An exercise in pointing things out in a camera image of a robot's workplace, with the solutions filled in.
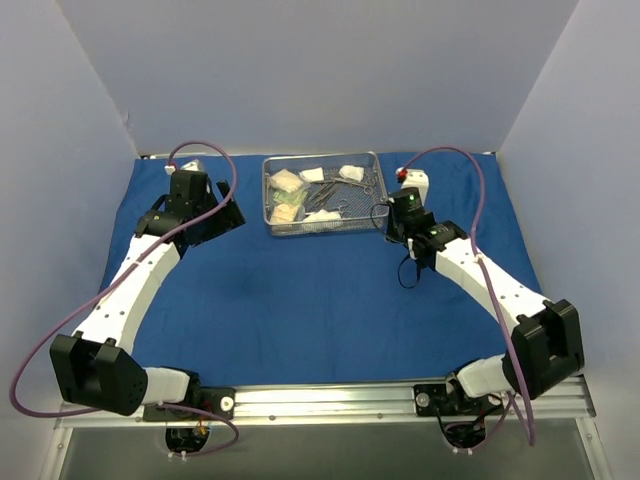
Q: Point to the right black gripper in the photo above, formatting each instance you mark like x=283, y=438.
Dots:
x=393, y=230

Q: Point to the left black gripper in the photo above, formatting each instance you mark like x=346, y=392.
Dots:
x=226, y=204

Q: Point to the steel hemostat clamp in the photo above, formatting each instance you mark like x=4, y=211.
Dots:
x=343, y=208

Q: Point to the steel surgical scissors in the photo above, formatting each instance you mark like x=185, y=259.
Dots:
x=325, y=191

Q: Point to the steel mesh instrument tray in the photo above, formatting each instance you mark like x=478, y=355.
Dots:
x=367, y=211

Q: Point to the blue surgical drape cloth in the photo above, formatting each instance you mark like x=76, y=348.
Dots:
x=251, y=308

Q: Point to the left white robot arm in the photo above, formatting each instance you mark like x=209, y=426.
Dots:
x=94, y=366

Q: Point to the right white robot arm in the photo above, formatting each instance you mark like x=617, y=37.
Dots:
x=544, y=341

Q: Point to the white gauze roll right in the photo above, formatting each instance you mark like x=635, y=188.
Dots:
x=352, y=173

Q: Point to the white gauze roll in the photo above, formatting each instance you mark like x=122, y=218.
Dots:
x=352, y=173
x=312, y=175

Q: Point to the white gauze pad front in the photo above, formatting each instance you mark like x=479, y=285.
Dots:
x=323, y=216

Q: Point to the peach gauze pack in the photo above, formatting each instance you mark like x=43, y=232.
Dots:
x=284, y=213

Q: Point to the cream gauze pack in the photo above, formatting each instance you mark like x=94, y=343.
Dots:
x=287, y=181

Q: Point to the green paper packet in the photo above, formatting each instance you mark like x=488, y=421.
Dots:
x=296, y=198

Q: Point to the white gauze roll middle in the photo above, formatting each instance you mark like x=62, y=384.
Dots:
x=312, y=175

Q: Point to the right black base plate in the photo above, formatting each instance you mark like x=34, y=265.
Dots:
x=448, y=399

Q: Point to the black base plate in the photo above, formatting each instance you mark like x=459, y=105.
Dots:
x=219, y=401
x=448, y=399

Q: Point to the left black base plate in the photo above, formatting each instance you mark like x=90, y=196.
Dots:
x=219, y=401

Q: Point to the aluminium front rail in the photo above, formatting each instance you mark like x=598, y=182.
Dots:
x=377, y=404

